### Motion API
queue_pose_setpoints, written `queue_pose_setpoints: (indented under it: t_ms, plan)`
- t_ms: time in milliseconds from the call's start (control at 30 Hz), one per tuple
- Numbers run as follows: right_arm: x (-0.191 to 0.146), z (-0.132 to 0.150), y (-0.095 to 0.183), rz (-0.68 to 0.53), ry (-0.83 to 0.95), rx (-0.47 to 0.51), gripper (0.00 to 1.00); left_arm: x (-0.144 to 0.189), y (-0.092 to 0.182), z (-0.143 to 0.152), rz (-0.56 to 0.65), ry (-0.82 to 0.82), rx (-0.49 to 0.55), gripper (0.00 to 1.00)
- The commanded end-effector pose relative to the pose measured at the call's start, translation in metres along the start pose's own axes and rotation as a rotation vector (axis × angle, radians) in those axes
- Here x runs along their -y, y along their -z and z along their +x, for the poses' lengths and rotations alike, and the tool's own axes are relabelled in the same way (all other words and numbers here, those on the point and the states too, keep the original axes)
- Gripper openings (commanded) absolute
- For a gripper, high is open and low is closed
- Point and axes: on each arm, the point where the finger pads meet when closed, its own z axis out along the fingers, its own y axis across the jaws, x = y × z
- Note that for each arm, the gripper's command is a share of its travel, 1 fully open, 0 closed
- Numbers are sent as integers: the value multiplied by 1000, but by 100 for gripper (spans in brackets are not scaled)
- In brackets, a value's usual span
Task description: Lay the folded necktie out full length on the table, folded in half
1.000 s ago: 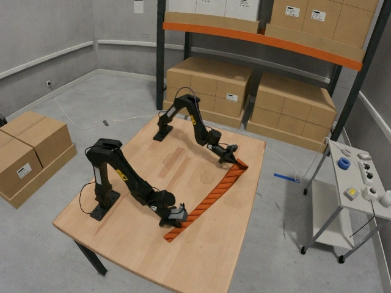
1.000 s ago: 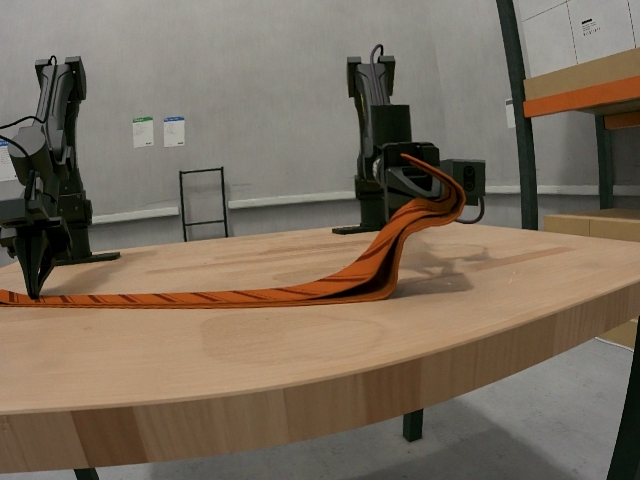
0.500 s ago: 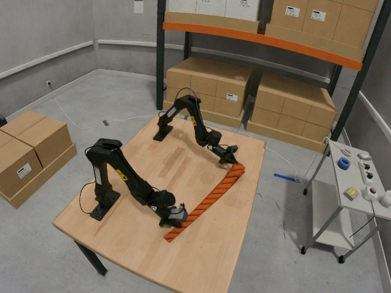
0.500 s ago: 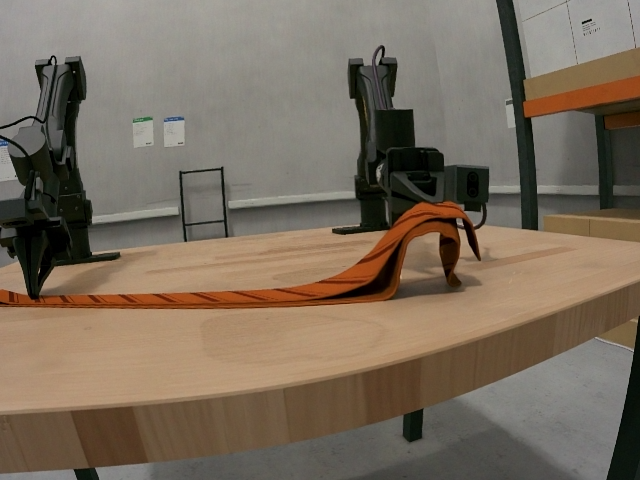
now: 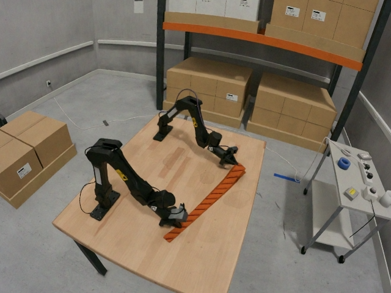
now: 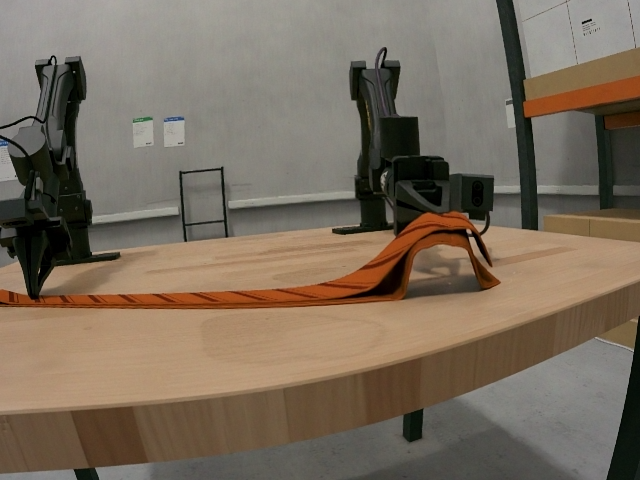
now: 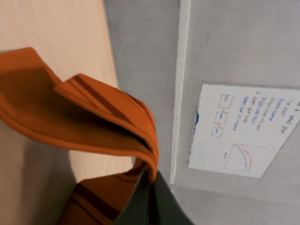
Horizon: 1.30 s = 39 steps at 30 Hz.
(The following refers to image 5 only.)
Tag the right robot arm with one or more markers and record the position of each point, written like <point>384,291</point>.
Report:
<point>145,195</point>

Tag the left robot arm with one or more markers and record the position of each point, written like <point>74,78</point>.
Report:
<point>203,138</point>

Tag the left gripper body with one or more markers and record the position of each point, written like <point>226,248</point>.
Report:
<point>221,153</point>

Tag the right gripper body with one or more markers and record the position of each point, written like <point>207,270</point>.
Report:
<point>168,219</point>

